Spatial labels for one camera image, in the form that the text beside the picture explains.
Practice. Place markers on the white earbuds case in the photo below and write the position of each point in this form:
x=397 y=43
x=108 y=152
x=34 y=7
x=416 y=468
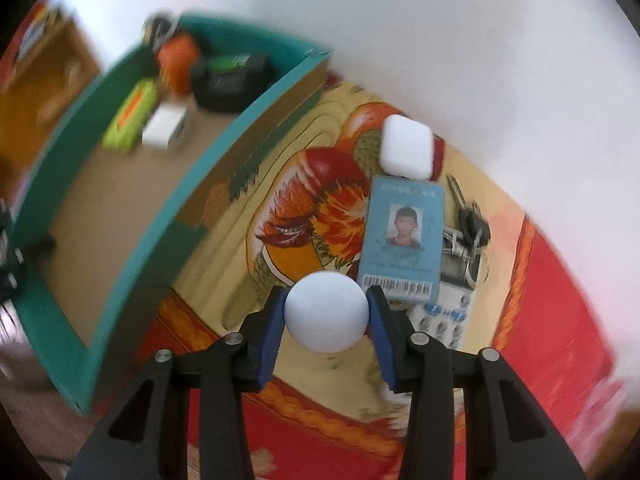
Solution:
x=407 y=148

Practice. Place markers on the bunch of keys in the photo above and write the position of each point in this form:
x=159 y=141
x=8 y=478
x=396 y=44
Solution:
x=469 y=240

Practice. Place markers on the wooden bedside cabinet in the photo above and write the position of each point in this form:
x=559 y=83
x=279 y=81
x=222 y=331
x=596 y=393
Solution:
x=38 y=89

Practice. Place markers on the teal cardboard box tray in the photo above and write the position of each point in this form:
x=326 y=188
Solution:
x=125 y=224

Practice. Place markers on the blue id card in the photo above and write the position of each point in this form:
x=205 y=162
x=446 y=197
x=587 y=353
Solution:
x=402 y=245

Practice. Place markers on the white orange pill bottle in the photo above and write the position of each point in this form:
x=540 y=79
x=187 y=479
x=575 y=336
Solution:
x=326 y=312

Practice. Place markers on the white air conditioner remote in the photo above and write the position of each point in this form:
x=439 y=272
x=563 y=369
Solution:
x=447 y=317

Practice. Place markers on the monkey cartoon figurine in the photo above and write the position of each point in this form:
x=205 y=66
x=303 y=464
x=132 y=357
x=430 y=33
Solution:
x=158 y=29

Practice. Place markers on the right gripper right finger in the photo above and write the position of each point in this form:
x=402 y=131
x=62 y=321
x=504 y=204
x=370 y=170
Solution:
x=508 y=435

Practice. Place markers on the green orange utility cutter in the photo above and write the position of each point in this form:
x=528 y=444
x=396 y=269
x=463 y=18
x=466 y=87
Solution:
x=124 y=131

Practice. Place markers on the orange digital timer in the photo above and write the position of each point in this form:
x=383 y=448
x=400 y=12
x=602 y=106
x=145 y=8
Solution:
x=176 y=56

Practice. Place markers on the white usb wall charger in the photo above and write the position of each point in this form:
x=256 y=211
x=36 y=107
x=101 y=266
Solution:
x=164 y=129

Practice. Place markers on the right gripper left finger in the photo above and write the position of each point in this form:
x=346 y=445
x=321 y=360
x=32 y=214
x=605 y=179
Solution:
x=143 y=434

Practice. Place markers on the red floral bed blanket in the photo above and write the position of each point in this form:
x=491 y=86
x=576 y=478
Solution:
x=309 y=209

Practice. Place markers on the black curved device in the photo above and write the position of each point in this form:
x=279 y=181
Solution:
x=230 y=83

